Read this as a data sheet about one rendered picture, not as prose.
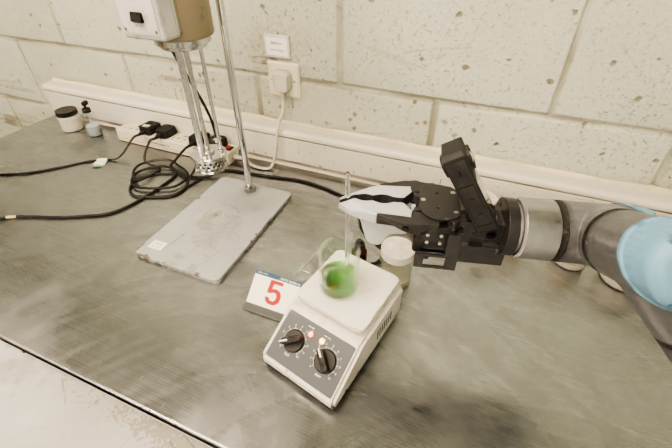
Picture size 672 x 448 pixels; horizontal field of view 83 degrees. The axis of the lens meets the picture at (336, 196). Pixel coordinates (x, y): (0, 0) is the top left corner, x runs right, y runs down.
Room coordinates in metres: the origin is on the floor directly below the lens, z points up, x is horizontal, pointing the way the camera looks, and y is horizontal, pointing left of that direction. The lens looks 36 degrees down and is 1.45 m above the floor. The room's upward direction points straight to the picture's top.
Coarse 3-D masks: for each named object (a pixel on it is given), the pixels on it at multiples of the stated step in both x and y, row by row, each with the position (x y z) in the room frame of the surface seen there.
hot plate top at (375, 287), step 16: (368, 272) 0.42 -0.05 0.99; (384, 272) 0.42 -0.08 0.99; (304, 288) 0.39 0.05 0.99; (368, 288) 0.39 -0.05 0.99; (384, 288) 0.39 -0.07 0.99; (320, 304) 0.36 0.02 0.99; (336, 304) 0.36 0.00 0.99; (352, 304) 0.36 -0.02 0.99; (368, 304) 0.36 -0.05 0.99; (384, 304) 0.36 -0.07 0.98; (336, 320) 0.33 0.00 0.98; (352, 320) 0.33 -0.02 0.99; (368, 320) 0.33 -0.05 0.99
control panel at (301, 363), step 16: (288, 320) 0.35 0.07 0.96; (304, 320) 0.35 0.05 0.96; (304, 336) 0.33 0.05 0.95; (320, 336) 0.32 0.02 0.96; (336, 336) 0.32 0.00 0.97; (272, 352) 0.31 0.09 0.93; (288, 352) 0.31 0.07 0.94; (304, 352) 0.31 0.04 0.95; (336, 352) 0.30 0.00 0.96; (352, 352) 0.30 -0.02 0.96; (288, 368) 0.29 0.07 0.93; (304, 368) 0.29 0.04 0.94; (336, 368) 0.28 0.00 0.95; (320, 384) 0.27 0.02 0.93; (336, 384) 0.26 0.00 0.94
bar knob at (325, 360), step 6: (318, 348) 0.30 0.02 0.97; (318, 354) 0.29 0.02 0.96; (324, 354) 0.29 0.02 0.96; (330, 354) 0.30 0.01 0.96; (318, 360) 0.28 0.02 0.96; (324, 360) 0.28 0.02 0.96; (330, 360) 0.29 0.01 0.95; (318, 366) 0.28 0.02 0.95; (324, 366) 0.28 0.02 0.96; (330, 366) 0.28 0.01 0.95; (324, 372) 0.27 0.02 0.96
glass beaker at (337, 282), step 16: (320, 240) 0.41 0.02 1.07; (336, 240) 0.42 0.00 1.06; (352, 240) 0.41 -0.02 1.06; (320, 256) 0.40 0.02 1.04; (336, 256) 0.42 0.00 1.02; (352, 256) 0.41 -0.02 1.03; (320, 272) 0.38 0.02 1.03; (336, 272) 0.36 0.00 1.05; (352, 272) 0.37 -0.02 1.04; (320, 288) 0.38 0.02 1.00; (336, 288) 0.36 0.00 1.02; (352, 288) 0.37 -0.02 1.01
